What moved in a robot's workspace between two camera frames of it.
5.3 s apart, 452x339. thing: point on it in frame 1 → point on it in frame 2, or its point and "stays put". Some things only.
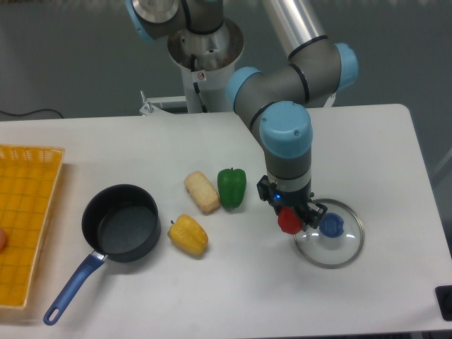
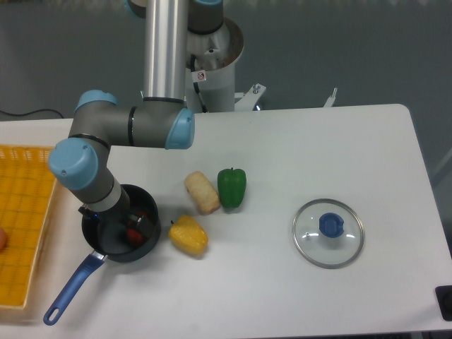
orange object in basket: x=3 y=239 stays put
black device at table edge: x=443 y=296 stays put
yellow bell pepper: x=187 y=233 stays put
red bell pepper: x=289 y=221 → x=133 y=235
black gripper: x=310 y=214 → x=111 y=224
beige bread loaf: x=203 y=191 stays put
